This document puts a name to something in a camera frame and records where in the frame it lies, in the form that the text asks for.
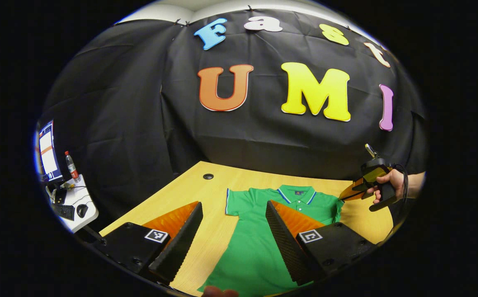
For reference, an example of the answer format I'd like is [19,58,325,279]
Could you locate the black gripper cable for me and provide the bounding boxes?
[393,164,409,203]

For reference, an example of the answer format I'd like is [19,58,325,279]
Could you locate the green T-shirt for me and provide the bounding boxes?
[198,186,344,297]

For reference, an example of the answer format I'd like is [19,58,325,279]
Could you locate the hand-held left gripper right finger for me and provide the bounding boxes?
[265,200,379,286]

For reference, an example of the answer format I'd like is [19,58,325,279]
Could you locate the black keyboard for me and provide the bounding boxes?
[52,203,75,222]

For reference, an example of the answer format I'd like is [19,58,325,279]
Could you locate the computer monitor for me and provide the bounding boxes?
[38,120,64,183]

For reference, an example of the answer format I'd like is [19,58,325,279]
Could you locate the white side desk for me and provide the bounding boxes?
[44,173,99,234]

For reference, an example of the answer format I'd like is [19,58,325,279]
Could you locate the black desk device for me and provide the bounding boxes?
[51,188,68,205]

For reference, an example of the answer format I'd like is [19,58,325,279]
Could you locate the clear plastic bottle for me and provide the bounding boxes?
[64,151,81,183]

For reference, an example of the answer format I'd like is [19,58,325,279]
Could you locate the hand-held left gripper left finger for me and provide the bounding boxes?
[92,201,204,285]

